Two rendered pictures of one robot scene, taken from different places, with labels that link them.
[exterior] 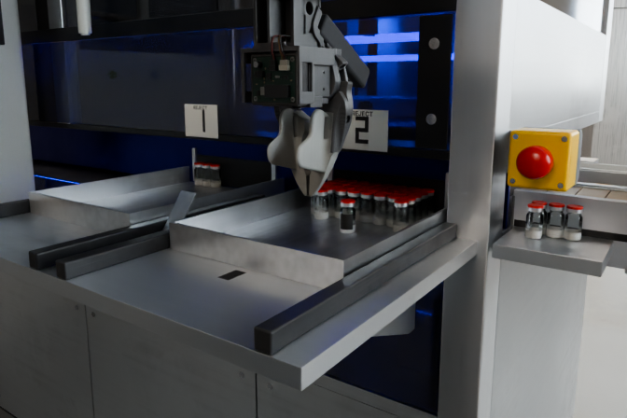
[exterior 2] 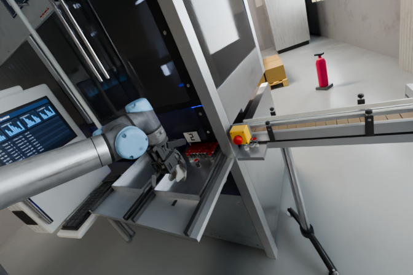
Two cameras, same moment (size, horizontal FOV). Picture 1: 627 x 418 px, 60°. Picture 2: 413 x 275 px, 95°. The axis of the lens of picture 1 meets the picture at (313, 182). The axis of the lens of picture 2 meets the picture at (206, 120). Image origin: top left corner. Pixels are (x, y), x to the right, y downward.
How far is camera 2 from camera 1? 0.40 m
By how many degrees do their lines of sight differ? 12
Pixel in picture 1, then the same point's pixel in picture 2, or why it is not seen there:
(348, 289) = (201, 204)
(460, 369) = (241, 185)
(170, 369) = not seen: hidden behind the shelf
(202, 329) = (172, 232)
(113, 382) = not seen: hidden behind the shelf
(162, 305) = (161, 224)
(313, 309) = (195, 218)
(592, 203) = (259, 135)
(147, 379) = not seen: hidden behind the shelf
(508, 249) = (241, 158)
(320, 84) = (174, 162)
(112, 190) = (132, 169)
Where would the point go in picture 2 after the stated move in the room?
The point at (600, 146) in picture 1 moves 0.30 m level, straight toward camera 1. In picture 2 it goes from (277, 42) to (277, 43)
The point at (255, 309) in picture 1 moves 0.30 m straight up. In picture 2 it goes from (182, 217) to (143, 156)
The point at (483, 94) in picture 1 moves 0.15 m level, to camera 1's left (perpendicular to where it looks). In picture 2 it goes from (219, 124) to (188, 137)
